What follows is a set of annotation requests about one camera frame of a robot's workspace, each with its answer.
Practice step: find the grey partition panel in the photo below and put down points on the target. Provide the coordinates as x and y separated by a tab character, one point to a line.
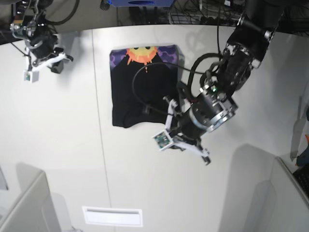
33	210
283	206

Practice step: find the black keyboard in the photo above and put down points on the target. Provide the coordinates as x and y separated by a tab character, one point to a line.
302	177

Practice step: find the grey partition panel left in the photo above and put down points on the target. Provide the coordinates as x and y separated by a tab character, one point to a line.
33	210

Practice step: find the black power strip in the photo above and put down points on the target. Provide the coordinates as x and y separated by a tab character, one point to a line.
230	22

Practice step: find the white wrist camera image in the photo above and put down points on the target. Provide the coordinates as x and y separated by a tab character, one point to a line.
55	64
164	141

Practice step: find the white table label plate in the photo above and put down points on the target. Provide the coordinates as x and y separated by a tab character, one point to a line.
113	216

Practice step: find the black T-shirt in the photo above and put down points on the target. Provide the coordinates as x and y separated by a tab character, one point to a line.
140	78

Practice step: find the grey partition panel right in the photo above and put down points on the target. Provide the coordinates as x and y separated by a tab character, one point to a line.
283	206

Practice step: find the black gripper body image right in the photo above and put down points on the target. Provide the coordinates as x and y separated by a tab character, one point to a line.
203	116

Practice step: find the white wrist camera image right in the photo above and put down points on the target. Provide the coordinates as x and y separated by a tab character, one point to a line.
164	141

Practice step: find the blue box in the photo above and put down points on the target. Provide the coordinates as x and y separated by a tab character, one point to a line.
137	3

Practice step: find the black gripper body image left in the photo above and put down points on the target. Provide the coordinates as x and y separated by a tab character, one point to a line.
44	49

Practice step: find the orange and teal tool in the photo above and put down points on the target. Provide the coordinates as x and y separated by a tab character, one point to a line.
303	158

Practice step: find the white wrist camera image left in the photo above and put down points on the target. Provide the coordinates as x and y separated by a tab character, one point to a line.
55	64

